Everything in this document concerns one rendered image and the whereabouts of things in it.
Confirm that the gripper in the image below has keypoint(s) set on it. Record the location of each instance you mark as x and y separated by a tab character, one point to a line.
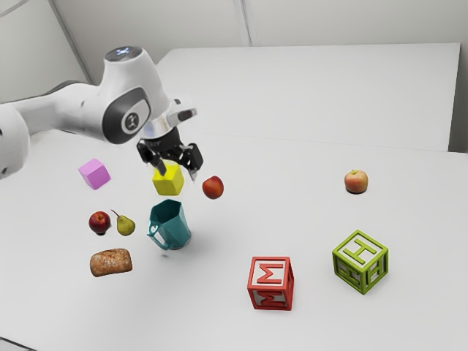
164	145

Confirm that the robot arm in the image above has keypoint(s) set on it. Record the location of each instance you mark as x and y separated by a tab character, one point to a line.
120	91

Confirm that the yellow cube block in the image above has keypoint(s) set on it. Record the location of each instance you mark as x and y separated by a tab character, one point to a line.
169	181

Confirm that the red orange apple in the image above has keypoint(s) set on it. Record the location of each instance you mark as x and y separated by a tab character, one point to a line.
213	187

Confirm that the teal faceted mug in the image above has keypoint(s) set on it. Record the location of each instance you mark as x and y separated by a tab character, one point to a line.
170	226

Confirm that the green yellow pear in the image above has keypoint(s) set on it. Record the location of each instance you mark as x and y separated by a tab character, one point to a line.
125	225

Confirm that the pink cube block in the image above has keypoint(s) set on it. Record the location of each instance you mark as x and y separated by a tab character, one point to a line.
94	174

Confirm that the dark red apple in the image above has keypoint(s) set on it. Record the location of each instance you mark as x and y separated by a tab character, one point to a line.
99	221

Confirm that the brown bread loaf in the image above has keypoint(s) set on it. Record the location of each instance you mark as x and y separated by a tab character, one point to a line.
110	262

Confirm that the red letter block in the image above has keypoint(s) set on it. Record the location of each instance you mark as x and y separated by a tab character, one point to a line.
270	282

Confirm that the pale yellow red apple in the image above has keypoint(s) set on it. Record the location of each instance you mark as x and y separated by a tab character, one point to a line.
355	181

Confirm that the green letter block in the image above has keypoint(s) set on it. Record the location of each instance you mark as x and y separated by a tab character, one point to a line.
360	261

